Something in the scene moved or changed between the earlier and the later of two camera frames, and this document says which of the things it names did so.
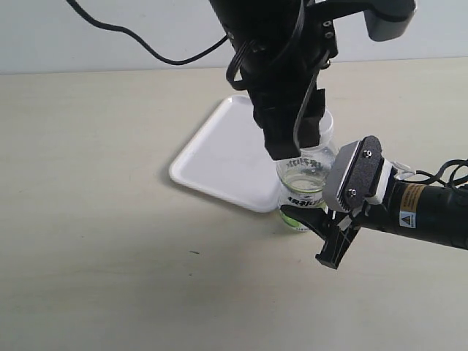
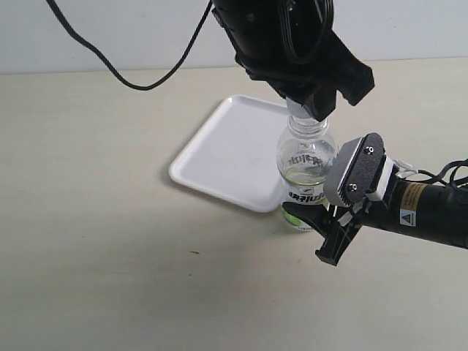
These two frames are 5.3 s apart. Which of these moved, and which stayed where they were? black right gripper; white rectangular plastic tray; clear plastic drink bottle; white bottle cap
Moved: white bottle cap
Stayed: clear plastic drink bottle; white rectangular plastic tray; black right gripper
